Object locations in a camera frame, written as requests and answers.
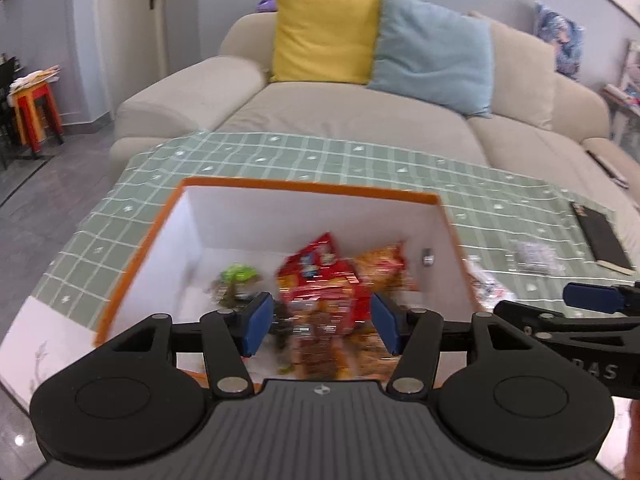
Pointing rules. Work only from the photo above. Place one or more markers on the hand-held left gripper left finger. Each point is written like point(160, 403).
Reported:
point(257, 322)

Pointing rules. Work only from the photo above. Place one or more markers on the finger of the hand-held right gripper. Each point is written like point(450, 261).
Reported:
point(590, 296)
point(517, 312)

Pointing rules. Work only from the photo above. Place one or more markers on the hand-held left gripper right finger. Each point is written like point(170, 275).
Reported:
point(387, 322)

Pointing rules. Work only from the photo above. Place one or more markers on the green snack packet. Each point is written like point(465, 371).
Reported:
point(239, 275)

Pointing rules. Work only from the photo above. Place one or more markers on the orange snack packet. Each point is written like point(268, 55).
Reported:
point(382, 262)

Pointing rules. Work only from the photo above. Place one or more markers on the brown snack packet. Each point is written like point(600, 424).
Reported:
point(320, 355)

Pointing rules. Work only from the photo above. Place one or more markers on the orange box with white inside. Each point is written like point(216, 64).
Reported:
point(225, 220)

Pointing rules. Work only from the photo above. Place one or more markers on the person's right hand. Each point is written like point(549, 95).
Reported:
point(634, 440)

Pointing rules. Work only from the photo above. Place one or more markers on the white red snack packet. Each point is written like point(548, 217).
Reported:
point(492, 285)

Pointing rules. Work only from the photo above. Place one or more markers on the clear snack packet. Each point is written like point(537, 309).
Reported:
point(535, 255)

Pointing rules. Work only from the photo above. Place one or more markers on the flat black box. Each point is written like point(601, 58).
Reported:
point(600, 235)

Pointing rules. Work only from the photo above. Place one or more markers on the remote control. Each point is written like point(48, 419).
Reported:
point(607, 167)

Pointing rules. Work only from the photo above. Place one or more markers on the green checked tablecloth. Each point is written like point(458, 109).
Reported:
point(325, 155)

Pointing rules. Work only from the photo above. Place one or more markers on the cluttered shelf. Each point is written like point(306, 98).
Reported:
point(625, 95)

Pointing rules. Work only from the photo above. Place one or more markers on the beige sofa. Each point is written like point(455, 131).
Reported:
point(350, 105)

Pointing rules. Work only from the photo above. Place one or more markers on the beige back cushion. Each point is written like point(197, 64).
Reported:
point(525, 75)

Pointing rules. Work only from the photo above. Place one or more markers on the blue white printed pillow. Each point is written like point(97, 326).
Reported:
point(560, 40)

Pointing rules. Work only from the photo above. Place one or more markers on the light blue pillow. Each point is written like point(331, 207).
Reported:
point(430, 55)

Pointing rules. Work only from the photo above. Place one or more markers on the yellow pillow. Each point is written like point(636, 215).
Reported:
point(322, 35)

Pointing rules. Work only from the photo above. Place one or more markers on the white door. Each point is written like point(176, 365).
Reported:
point(135, 50)

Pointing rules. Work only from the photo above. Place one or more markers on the red stool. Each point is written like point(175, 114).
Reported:
point(37, 115)

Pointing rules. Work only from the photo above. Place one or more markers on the purple object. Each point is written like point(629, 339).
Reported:
point(266, 4)

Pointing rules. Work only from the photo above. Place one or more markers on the papers on stool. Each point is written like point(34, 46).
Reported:
point(35, 77)

